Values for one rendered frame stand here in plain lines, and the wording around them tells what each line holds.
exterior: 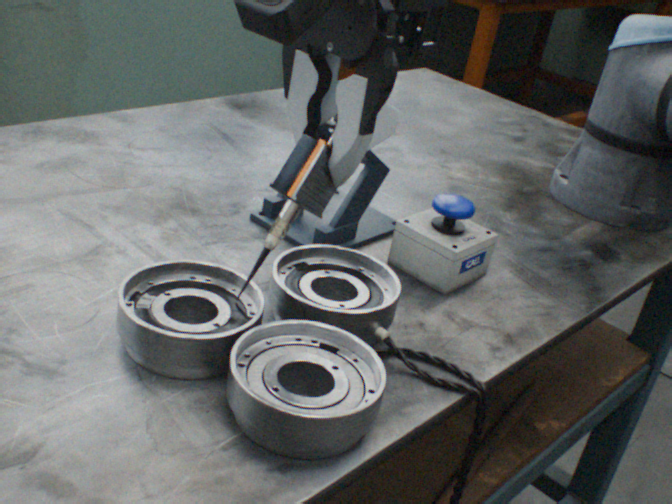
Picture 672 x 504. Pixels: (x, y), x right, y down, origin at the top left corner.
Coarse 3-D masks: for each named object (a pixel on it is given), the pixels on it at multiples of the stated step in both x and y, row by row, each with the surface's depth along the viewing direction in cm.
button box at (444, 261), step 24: (408, 216) 76; (432, 216) 77; (408, 240) 74; (432, 240) 73; (456, 240) 73; (480, 240) 74; (408, 264) 75; (432, 264) 73; (456, 264) 72; (480, 264) 76; (456, 288) 74
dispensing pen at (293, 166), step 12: (336, 120) 60; (300, 144) 60; (312, 144) 59; (300, 156) 59; (288, 168) 59; (300, 168) 59; (276, 180) 60; (288, 180) 59; (288, 204) 60; (288, 216) 60; (276, 228) 60; (288, 228) 61; (276, 240) 60; (264, 252) 60; (252, 276) 61
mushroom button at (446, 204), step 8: (432, 200) 74; (440, 200) 74; (448, 200) 74; (456, 200) 74; (464, 200) 74; (440, 208) 73; (448, 208) 73; (456, 208) 73; (464, 208) 73; (472, 208) 74; (448, 216) 73; (456, 216) 73; (464, 216) 73; (472, 216) 74; (448, 224) 75
